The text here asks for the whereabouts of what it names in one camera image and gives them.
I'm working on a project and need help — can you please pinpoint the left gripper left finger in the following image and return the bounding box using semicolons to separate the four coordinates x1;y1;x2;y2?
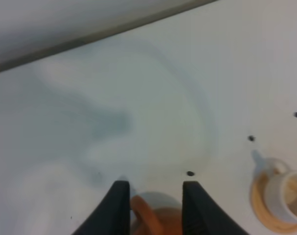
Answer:
74;181;131;235

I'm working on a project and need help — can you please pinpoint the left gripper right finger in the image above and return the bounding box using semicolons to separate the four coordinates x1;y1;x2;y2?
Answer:
182;181;247;235

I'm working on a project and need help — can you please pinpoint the brown clay teapot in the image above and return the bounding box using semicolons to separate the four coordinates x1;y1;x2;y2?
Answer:
130;196;183;235

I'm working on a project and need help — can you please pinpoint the beige round teapot saucer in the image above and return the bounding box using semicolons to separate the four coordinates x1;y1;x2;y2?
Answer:
131;191;182;219

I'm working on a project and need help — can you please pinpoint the orange coaster near teapot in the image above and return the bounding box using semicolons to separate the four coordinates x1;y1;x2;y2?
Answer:
250;171;297;234

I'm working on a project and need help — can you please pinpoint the white teacup near teapot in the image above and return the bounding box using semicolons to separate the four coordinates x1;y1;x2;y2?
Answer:
264;159;297;224

